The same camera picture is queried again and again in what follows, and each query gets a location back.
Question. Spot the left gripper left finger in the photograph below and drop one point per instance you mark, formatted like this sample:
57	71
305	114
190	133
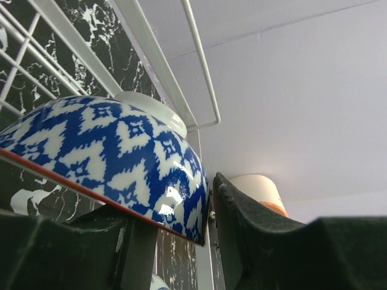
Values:
104	249

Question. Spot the white wire dish rack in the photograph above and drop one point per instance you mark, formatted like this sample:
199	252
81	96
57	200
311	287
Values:
54	49

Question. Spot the blue patterned bowl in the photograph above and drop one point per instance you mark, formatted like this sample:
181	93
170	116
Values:
157	283

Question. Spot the round pastel drawer cabinet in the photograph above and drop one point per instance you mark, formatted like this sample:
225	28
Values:
261	189

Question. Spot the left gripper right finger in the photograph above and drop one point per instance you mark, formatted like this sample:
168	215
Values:
261	249

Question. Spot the red patterned bowl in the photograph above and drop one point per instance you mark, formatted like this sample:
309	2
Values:
118	154

